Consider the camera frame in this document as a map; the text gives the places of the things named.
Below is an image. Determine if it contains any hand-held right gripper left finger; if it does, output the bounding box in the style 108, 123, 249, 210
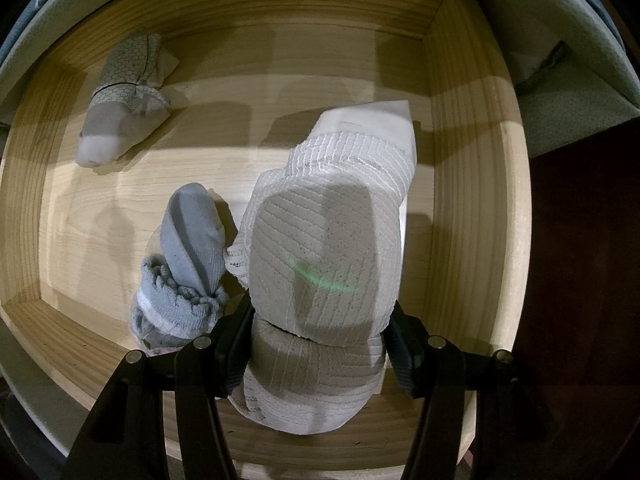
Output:
60, 300, 256, 480

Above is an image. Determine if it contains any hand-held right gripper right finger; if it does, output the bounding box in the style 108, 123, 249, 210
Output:
387, 302, 556, 480

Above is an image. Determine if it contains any grey sock bundle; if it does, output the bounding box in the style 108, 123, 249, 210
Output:
130, 182, 232, 353

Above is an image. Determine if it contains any cream textured underwear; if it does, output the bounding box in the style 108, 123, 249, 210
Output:
225, 100, 419, 436

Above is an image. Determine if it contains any hexagon print underwear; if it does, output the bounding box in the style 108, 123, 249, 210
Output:
75, 32, 180, 169

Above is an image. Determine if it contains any grey nightstand drawer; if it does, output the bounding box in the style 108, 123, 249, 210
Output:
0, 0, 532, 480

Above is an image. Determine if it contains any grey nightstand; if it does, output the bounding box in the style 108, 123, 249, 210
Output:
0, 0, 640, 461

